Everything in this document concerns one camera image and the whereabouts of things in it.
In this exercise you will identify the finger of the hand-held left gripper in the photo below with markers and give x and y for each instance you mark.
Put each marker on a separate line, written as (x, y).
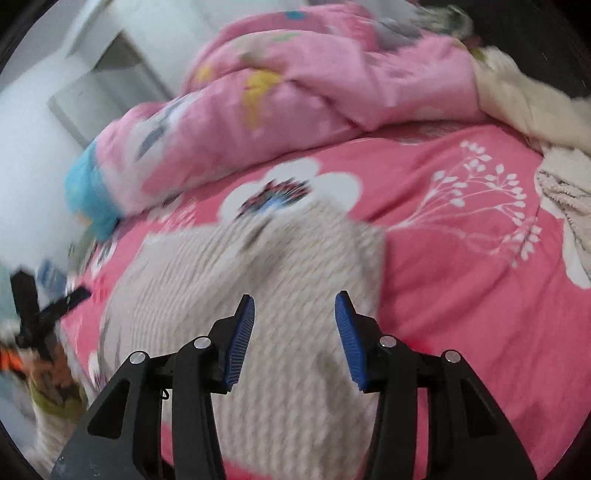
(67, 303)

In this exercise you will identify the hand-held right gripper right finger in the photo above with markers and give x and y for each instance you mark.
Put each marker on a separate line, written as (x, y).
(350, 346)

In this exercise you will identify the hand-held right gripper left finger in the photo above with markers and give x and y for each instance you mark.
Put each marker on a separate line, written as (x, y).
(240, 350)

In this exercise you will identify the cream fluffy garments pile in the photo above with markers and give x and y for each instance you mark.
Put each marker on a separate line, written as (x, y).
(521, 101)

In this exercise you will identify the blue bag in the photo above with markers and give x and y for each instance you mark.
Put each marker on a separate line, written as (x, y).
(51, 273)

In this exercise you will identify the pink floral bed sheet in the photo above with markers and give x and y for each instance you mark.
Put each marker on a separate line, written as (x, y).
(461, 300)

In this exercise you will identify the green shaggy mat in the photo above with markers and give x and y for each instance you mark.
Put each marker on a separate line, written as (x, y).
(51, 397)

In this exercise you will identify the black bed headboard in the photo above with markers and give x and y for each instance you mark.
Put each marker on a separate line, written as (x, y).
(531, 37)

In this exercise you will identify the white wardrobe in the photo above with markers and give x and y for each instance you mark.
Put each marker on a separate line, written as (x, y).
(184, 27)

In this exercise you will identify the pink printed quilt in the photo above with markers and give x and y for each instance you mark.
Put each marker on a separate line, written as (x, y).
(332, 78)

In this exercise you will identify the blue pink bunny pillow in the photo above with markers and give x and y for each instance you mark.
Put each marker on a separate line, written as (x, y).
(152, 152)

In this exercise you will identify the cream fluffy garment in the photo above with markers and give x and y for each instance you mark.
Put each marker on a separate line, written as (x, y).
(568, 198)

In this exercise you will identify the camouflage garment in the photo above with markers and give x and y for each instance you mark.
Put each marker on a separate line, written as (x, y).
(445, 21)

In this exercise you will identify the beige houndstooth knit coat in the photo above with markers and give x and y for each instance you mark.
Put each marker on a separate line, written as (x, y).
(291, 323)

